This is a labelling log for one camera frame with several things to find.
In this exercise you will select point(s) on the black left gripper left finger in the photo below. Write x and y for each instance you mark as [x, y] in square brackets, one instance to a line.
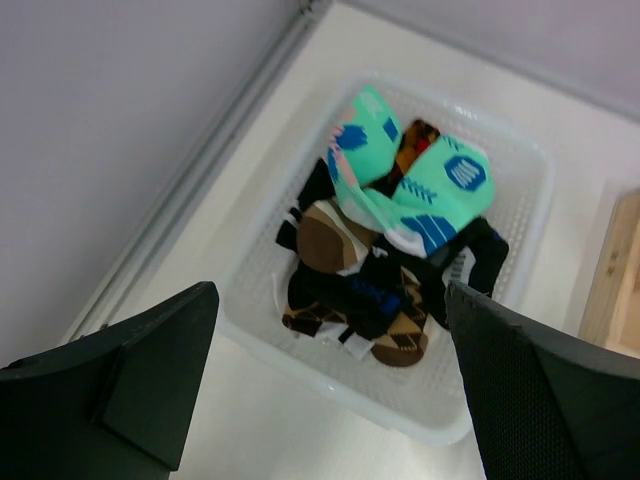
[116, 404]

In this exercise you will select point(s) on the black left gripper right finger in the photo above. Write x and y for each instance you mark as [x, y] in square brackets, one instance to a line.
[544, 404]

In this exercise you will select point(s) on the wooden hanging rack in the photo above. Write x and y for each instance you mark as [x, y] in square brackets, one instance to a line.
[611, 316]

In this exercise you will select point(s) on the white plastic laundry basket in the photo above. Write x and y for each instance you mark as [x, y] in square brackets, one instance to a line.
[425, 402]

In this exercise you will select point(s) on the black sock white stripes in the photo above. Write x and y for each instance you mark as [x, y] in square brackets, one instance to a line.
[318, 186]

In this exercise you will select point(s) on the mint green blue sock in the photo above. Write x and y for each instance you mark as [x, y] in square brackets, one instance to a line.
[361, 149]

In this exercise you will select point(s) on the brown tan argyle sock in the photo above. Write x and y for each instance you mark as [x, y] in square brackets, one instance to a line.
[402, 344]

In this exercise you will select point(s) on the red yellow black argyle sock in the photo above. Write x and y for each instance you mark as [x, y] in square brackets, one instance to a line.
[417, 138]

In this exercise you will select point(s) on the mint green sport sock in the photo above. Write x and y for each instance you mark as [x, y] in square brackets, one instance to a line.
[449, 185]

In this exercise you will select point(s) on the black sport sock grey patches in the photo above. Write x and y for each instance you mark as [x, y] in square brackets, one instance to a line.
[474, 257]

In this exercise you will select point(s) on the black sport sock blue accents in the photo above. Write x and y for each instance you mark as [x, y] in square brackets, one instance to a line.
[370, 299]

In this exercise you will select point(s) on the brown tan striped sock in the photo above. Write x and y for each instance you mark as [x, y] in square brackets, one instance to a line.
[329, 242]

